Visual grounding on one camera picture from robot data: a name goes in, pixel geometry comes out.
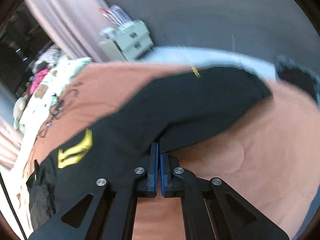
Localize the orange blanket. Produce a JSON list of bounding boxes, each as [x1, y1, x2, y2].
[[15, 61, 320, 240]]

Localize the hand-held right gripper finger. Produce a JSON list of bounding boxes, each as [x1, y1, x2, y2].
[[160, 154, 291, 240], [29, 142, 159, 240]]

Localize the black garment with yellow print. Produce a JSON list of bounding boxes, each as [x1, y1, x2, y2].
[[26, 66, 273, 233]]

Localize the cream bear print quilt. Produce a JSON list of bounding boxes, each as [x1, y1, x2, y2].
[[19, 57, 93, 133]]

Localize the pink cloth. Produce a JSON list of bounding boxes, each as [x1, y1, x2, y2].
[[29, 67, 50, 93]]

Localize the light blue sheet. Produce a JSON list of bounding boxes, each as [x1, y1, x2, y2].
[[150, 45, 278, 81]]

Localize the dark open closet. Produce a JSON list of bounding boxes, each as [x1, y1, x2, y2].
[[0, 4, 59, 100]]

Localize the white drawer cabinet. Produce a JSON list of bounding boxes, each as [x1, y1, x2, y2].
[[98, 21, 155, 62]]

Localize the striped items pile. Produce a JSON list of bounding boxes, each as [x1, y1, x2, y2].
[[99, 4, 133, 36]]

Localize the floral cloth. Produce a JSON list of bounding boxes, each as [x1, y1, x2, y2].
[[33, 44, 62, 66]]

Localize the beige plush toy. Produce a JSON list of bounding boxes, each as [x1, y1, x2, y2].
[[12, 96, 28, 130]]

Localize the black cable tangle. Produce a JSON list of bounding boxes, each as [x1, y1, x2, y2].
[[47, 89, 78, 121]]

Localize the dark cloth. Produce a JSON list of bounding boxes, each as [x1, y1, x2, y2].
[[276, 56, 320, 98]]

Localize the pink curtain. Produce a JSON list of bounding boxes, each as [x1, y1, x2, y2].
[[24, 0, 112, 63], [0, 119, 23, 168]]

